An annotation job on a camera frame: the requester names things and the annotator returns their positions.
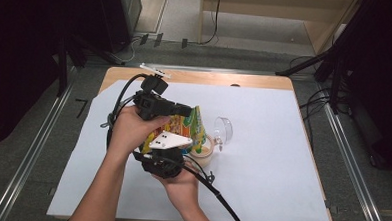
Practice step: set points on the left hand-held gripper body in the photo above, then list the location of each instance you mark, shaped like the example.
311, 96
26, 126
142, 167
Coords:
152, 103

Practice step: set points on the black power plug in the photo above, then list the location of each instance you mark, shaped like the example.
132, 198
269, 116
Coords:
184, 43
144, 39
158, 39

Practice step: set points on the yellow spouted pouch green cap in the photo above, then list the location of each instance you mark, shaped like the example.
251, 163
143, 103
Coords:
183, 126

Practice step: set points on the black metal stand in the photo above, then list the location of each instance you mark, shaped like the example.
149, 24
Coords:
63, 68
335, 83

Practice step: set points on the black cabinet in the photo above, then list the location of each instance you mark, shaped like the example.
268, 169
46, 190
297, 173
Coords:
121, 13

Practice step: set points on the metal floor rail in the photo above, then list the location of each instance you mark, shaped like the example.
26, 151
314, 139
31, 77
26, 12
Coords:
32, 156
353, 170

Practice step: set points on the light wooden shelf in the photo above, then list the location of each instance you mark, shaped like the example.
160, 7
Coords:
321, 29

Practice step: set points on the person's left hand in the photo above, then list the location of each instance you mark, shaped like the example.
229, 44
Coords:
129, 134

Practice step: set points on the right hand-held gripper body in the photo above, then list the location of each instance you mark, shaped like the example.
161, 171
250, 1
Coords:
163, 164

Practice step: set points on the roll of tape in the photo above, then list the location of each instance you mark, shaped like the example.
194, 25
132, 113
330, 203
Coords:
205, 154

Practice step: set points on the dark curtain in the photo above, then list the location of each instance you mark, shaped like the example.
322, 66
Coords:
19, 49
386, 65

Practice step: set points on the person's right hand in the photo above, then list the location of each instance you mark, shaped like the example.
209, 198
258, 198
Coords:
182, 190

